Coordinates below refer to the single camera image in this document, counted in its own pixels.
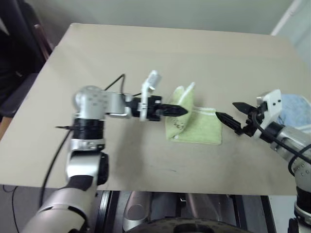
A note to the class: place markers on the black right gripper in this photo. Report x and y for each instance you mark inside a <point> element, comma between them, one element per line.
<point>250,123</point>

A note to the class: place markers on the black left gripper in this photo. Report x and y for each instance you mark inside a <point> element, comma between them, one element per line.
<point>155,109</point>

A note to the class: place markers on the green towel with white hem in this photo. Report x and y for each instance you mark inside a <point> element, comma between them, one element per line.
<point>204,126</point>

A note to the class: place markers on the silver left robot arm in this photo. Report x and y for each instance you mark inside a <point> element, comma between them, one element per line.
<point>90,102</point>

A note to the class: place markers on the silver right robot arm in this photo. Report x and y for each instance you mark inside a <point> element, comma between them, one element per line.
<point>289,136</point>

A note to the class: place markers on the blue cloth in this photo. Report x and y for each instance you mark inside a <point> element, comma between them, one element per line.
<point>295,109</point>

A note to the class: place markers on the silver curved shell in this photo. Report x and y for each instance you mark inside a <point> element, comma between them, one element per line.
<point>136,208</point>

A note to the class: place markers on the black office chair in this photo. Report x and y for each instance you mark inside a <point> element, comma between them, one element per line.
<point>14,72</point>

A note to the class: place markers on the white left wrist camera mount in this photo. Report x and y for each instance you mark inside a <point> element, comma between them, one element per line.
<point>145,92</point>

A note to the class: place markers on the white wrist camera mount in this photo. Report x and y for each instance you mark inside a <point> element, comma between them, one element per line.
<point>145,92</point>
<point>273,104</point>

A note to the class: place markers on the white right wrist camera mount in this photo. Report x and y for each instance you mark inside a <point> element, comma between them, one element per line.
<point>273,104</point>

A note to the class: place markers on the white door frame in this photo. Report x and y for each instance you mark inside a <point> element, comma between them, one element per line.
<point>283,18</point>

